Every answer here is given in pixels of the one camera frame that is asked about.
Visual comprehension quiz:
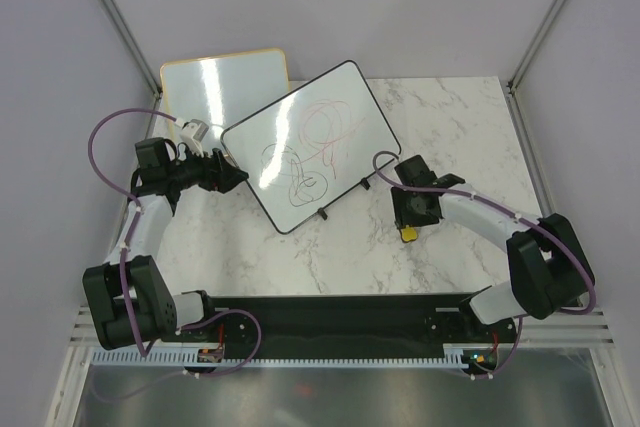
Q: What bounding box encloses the black stand foot of black board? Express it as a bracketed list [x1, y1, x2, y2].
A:
[359, 178, 371, 190]

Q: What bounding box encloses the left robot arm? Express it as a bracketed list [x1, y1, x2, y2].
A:
[82, 137, 249, 350]

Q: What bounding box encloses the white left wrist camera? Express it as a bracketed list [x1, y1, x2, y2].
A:
[179, 119, 209, 157]

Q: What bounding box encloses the white slotted cable duct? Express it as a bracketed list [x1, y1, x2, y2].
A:
[91, 344, 468, 369]

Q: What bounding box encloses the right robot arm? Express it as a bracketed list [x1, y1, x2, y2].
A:
[389, 155, 595, 341]

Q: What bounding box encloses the aluminium rail front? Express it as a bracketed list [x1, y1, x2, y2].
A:
[71, 307, 614, 348]

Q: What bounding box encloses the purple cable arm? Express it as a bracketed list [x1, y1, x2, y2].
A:
[88, 107, 181, 198]
[372, 150, 597, 316]

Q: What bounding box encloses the aluminium frame post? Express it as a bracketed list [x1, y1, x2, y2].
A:
[69, 0, 165, 98]
[504, 0, 599, 96]

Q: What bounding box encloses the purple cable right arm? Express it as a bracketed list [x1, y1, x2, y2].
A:
[372, 150, 597, 316]

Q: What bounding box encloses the black-framed whiteboard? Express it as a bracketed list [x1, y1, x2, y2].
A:
[220, 60, 402, 235]

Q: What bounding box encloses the aluminium frame right post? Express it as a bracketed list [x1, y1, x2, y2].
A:
[504, 0, 599, 96]

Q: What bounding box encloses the aluminium frame left post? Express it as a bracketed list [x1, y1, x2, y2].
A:
[69, 0, 165, 98]

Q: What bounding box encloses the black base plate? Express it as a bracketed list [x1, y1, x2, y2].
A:
[163, 293, 516, 359]

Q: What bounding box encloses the yellow-framed whiteboard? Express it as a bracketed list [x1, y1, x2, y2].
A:
[160, 48, 289, 149]

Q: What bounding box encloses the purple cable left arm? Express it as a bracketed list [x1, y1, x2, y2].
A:
[88, 107, 181, 198]

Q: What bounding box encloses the yellow bone-shaped eraser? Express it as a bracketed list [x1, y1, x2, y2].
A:
[399, 226, 419, 243]

